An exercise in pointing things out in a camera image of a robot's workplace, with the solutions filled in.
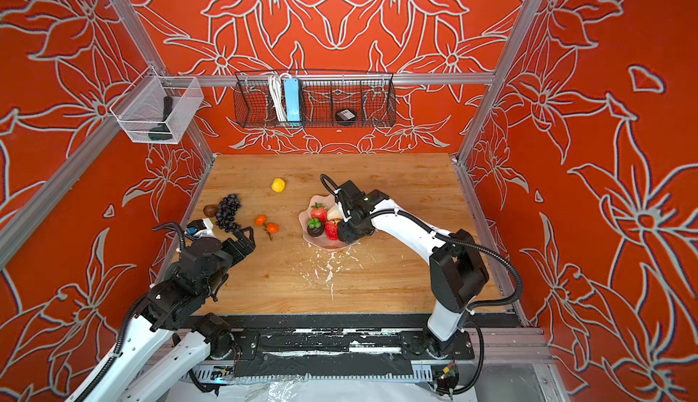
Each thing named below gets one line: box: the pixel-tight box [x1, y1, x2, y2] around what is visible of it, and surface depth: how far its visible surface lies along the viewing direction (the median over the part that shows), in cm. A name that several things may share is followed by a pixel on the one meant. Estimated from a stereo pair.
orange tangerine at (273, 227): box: [266, 221, 280, 235], surface depth 97 cm
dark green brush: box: [148, 95, 174, 141], surface depth 81 cm
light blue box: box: [283, 78, 301, 122], surface depth 91 cm
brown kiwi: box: [202, 203, 218, 218], surface depth 100 cm
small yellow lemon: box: [270, 177, 287, 193], surface depth 109 cm
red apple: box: [310, 201, 329, 223], surface depth 96 cm
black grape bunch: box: [216, 192, 241, 233], surface depth 100 cm
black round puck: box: [336, 108, 357, 127], surface depth 97 cm
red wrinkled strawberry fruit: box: [324, 221, 340, 242], surface depth 92 cm
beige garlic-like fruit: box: [327, 204, 342, 222], surface depth 97 cm
